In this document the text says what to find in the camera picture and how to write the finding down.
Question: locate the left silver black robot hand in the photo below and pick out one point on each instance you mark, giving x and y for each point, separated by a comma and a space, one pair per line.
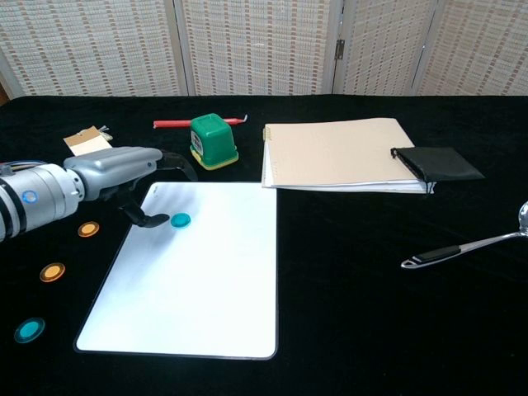
115, 165

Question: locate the teal disc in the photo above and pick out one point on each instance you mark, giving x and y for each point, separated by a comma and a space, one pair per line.
29, 330
180, 220

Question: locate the orange disc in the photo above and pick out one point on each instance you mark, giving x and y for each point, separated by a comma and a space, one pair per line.
88, 229
52, 272

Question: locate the black tablecloth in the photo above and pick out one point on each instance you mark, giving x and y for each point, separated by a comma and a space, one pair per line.
371, 321

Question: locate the white rectangular board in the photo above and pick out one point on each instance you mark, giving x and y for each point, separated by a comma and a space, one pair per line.
198, 280

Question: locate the brown white paper tag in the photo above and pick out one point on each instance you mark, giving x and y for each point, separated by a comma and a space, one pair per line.
88, 142

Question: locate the red pen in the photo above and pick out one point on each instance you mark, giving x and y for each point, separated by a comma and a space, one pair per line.
171, 123

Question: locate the beige spiral notebook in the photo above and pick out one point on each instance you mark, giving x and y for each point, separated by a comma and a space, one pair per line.
330, 152

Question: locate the green plastic box yellow base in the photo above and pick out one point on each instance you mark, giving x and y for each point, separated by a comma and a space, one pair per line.
212, 140

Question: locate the metal screen hinge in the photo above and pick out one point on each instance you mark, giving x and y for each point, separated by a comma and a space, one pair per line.
340, 48

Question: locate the woven folding screen panel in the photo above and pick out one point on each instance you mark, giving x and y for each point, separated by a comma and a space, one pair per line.
90, 45
383, 45
478, 45
255, 45

